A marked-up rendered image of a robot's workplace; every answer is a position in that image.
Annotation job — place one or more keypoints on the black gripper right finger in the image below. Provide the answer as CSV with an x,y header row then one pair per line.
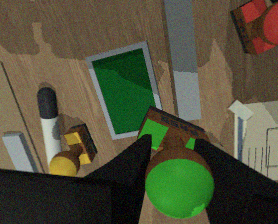
x,y
241,194

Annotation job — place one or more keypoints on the cream inspection card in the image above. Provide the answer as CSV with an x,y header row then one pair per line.
x,y
256,136

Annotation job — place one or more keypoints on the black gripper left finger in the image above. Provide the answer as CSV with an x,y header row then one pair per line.
x,y
112,194

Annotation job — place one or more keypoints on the green ink pad in grey tray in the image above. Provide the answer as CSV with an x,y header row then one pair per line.
x,y
125,83

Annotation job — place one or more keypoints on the yellow hand stamp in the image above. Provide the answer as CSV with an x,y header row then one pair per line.
x,y
82,151

